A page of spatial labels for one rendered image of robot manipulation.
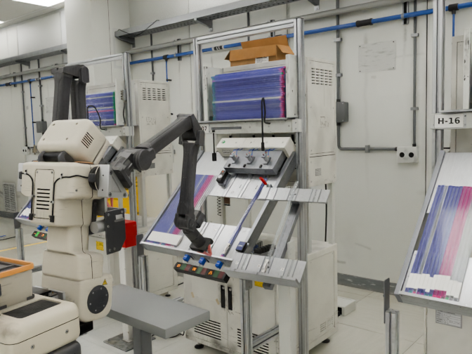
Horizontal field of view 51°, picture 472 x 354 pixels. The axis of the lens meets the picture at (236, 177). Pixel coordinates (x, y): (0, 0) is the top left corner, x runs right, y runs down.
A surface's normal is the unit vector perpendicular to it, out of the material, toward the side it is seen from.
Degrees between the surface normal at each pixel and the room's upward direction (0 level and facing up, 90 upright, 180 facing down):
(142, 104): 90
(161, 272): 90
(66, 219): 90
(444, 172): 44
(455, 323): 90
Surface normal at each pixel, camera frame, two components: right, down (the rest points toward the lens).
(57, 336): 0.86, 0.03
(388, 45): -0.64, 0.09
